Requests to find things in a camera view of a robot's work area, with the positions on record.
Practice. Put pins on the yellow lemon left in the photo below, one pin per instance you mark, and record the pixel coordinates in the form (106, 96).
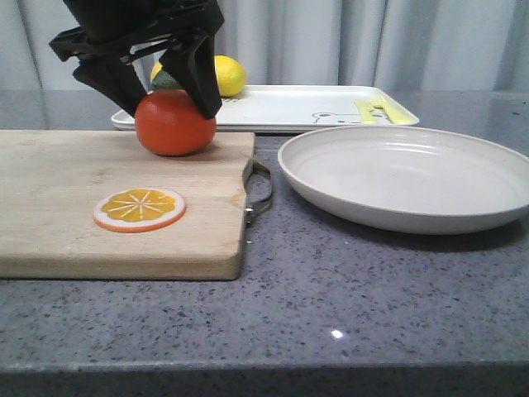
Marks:
(155, 70)

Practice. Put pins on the yellow plastic fork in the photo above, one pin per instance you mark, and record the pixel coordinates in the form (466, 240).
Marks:
(396, 114)

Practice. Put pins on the yellow lemon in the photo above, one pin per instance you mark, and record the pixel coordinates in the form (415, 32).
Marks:
(231, 76)
(155, 70)

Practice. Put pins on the yellow plastic knife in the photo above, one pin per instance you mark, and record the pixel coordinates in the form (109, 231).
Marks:
(365, 109)

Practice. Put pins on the green lime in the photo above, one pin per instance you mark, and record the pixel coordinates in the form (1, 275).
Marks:
(163, 80)

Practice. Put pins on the orange slice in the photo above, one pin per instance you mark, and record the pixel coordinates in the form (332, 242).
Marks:
(141, 209)

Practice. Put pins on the metal board handle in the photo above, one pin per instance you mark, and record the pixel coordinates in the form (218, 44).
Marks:
(260, 188)

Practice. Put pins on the yellow lemon right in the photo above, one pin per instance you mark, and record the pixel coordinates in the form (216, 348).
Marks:
(231, 76)

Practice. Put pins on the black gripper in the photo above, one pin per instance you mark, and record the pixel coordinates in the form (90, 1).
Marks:
(132, 29)

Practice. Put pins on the beige round plate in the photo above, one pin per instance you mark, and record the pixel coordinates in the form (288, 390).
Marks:
(408, 179)

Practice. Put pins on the white rectangular tray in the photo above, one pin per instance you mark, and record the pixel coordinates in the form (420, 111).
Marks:
(297, 108)

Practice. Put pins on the orange mandarin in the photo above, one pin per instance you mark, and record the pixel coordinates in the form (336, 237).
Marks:
(169, 123)

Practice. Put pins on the grey curtain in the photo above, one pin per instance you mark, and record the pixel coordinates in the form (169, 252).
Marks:
(392, 45)

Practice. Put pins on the wooden cutting board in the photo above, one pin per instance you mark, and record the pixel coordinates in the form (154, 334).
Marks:
(51, 181)

